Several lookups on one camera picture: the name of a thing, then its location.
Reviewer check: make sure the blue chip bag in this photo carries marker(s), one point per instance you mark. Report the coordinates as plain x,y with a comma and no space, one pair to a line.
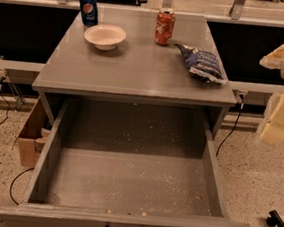
201,64

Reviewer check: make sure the metal bracket left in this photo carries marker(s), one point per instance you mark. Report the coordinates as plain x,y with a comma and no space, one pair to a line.
15,90

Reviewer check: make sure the blue Pepsi can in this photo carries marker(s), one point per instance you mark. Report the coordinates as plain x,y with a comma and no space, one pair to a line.
89,12

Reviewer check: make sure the grey cabinet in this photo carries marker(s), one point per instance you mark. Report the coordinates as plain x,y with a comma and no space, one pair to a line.
138,70

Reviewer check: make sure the black floor stand leg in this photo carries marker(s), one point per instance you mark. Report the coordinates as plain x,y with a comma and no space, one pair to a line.
274,219

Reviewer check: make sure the cardboard box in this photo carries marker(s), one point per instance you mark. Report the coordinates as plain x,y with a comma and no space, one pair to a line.
32,138

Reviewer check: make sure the grey top drawer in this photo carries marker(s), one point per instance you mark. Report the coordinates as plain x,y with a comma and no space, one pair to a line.
124,165

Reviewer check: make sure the orange soda can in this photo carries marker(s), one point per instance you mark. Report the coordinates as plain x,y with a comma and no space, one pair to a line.
164,26

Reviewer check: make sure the white bowl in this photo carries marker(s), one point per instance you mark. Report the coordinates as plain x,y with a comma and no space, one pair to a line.
105,37

